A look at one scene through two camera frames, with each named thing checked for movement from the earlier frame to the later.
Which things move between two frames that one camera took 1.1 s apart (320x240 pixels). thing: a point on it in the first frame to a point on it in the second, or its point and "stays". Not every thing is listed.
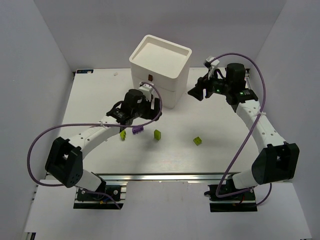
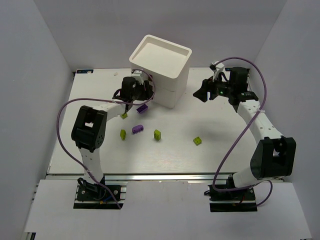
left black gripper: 155,108 to 146,89
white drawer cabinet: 162,63 stays
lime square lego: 197,141 stays
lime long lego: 157,134 stays
